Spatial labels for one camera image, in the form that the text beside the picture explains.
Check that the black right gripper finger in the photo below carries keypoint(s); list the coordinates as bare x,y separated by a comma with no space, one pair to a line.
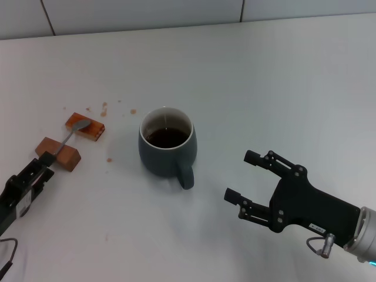
233,196
253,157

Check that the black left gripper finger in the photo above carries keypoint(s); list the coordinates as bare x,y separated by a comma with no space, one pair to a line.
47,158
48,173

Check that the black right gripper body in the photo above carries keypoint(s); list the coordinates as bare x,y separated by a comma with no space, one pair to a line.
308,205

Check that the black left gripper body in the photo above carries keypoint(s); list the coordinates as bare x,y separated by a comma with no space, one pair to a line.
14,199

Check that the grey ceramic cup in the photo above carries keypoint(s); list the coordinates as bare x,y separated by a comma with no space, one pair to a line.
158,161

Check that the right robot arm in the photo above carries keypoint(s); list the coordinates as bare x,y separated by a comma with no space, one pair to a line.
367,232

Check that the plain wooden block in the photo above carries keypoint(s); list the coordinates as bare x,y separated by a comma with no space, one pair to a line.
69,160

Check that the stained wooden block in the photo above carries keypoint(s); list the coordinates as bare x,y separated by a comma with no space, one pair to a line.
94,132

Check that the dark brown coffee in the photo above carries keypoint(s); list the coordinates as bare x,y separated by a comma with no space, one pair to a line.
167,138

